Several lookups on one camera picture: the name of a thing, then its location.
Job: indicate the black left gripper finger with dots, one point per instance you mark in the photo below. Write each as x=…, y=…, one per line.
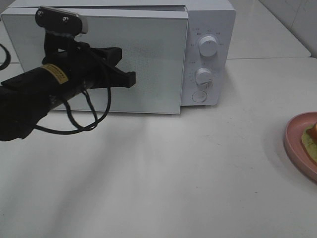
x=113, y=55
x=113, y=77

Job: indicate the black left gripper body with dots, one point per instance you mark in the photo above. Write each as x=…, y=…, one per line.
x=82, y=64

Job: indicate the white microwave door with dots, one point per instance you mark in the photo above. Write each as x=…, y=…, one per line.
x=153, y=45

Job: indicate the round white door button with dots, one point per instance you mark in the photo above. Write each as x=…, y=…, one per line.
x=199, y=96

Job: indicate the white microwave knob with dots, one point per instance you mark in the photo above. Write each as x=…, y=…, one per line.
x=208, y=45
x=203, y=76

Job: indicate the pink round plate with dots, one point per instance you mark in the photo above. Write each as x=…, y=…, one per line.
x=294, y=147

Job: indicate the sandwich with white bread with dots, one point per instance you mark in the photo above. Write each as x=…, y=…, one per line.
x=309, y=141

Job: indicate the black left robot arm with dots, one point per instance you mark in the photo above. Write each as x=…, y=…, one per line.
x=27, y=98

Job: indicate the white microwave oven body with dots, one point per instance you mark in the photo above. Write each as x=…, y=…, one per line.
x=205, y=17

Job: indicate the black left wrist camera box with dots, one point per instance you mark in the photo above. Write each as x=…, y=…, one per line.
x=61, y=22

